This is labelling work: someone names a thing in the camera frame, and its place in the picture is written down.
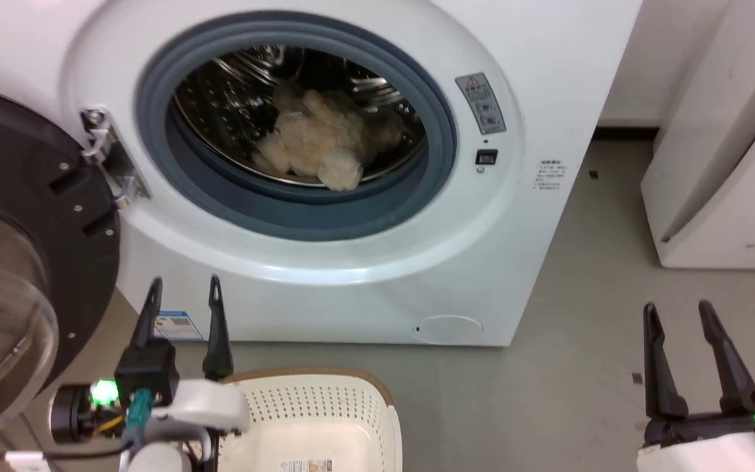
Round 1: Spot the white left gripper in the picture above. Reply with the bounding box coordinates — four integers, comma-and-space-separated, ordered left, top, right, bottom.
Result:
130, 275, 251, 439

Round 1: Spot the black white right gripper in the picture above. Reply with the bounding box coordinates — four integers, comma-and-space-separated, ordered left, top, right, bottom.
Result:
636, 300, 755, 472

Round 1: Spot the cream perforated laundry basket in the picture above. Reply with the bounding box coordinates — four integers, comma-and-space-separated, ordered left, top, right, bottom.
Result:
218, 368, 404, 472

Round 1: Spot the black washing machine door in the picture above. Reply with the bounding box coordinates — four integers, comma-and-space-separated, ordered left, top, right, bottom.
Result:
0, 82, 121, 446

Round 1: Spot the beige plush toy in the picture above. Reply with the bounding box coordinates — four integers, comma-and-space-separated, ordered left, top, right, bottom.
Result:
251, 80, 406, 192

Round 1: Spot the steel washing machine drum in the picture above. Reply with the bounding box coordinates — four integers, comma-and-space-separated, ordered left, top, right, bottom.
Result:
173, 44, 428, 187

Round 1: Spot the white front-load washing machine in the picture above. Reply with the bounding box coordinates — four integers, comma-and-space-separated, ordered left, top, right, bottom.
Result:
0, 0, 644, 348

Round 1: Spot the blue energy label sticker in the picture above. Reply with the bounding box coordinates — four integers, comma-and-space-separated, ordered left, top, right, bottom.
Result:
153, 310, 205, 342

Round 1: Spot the black cylinder with green light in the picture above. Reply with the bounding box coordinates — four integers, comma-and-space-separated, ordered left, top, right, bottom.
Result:
49, 380, 124, 443

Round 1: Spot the grey rubber door gasket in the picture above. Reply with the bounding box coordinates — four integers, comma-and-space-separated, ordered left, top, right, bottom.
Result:
136, 12, 458, 242

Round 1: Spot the metal door hinge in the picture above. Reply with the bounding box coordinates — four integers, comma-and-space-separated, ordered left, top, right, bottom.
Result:
81, 108, 150, 210

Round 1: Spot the white cabinet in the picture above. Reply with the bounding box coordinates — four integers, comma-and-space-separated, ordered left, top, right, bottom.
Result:
640, 0, 755, 271

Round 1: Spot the round filter cover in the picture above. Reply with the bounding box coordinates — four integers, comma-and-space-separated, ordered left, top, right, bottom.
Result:
413, 315, 484, 345

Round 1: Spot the grey warning sticker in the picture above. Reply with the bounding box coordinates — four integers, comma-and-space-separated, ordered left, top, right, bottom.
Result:
455, 72, 507, 136

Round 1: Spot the teal plug cable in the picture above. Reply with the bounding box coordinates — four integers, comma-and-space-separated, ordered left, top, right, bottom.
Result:
121, 388, 155, 453

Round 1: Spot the thin black cable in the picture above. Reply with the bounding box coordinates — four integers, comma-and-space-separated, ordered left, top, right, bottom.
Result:
0, 443, 130, 467

